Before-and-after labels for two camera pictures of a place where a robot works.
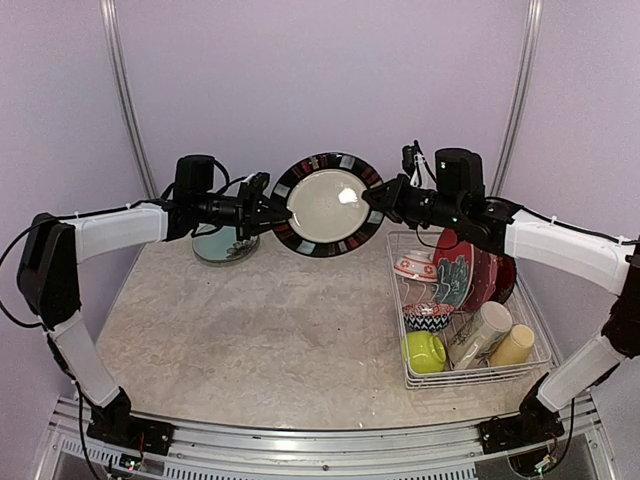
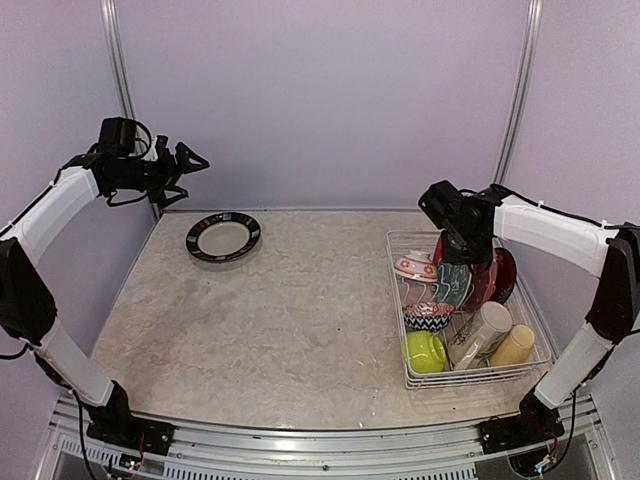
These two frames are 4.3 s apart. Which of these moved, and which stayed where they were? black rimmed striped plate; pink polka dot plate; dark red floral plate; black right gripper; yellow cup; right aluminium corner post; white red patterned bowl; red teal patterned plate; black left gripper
Moved: black left gripper; black right gripper; black rimmed striped plate
Stayed: pink polka dot plate; dark red floral plate; right aluminium corner post; yellow cup; white red patterned bowl; red teal patterned plate
